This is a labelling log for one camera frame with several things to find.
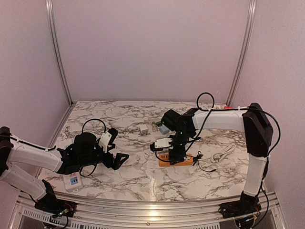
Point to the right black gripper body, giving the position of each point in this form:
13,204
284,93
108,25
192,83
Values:
175,155

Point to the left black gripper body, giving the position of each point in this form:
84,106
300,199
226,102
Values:
107,162

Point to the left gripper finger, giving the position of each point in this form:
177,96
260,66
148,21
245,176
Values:
119,159
113,132

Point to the orange power strip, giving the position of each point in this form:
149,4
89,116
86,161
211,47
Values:
169,162

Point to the black adapter with cable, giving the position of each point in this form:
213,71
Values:
196,161

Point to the light blue plug adapter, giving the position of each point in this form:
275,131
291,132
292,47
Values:
163,130

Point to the green plug adapter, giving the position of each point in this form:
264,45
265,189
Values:
158,123

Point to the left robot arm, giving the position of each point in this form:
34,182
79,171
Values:
86,150

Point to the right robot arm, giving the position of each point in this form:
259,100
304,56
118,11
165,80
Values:
251,121

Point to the white usb charger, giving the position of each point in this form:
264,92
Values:
144,129

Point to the white pastel power strip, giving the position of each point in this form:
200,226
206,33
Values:
72,182

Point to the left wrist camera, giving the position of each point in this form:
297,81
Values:
104,141

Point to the front aluminium rail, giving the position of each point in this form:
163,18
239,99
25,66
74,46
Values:
98,213

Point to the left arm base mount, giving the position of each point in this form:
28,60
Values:
50,203

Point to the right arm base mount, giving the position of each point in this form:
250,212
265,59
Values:
245,205

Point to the left aluminium frame post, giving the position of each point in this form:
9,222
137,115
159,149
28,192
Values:
57,52

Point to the aluminium frame post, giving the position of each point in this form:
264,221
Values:
244,49
57,52

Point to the right aluminium frame post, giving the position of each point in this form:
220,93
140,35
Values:
244,49

